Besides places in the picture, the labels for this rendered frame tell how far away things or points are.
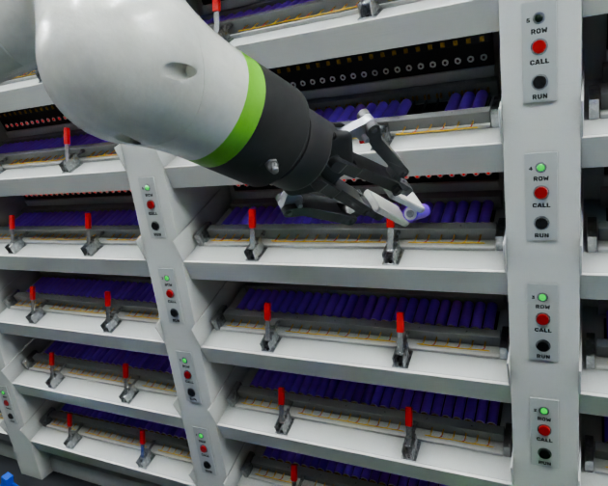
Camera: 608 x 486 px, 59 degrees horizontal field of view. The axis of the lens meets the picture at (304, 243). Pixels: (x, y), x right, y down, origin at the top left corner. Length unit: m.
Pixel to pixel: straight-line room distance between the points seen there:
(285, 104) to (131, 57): 0.13
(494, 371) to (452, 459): 0.20
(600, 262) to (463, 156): 0.24
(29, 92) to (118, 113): 0.95
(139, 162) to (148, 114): 0.74
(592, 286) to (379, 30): 0.47
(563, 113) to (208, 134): 0.52
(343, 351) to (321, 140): 0.61
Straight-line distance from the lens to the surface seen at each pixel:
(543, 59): 0.78
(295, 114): 0.43
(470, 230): 0.90
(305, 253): 0.97
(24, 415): 1.79
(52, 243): 1.44
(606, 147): 0.80
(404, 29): 0.82
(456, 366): 0.95
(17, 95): 1.33
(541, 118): 0.79
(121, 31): 0.35
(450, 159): 0.82
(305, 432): 1.15
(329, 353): 1.02
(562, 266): 0.83
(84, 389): 1.54
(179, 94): 0.36
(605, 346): 0.95
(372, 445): 1.10
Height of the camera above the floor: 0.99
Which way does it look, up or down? 16 degrees down
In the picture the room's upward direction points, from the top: 8 degrees counter-clockwise
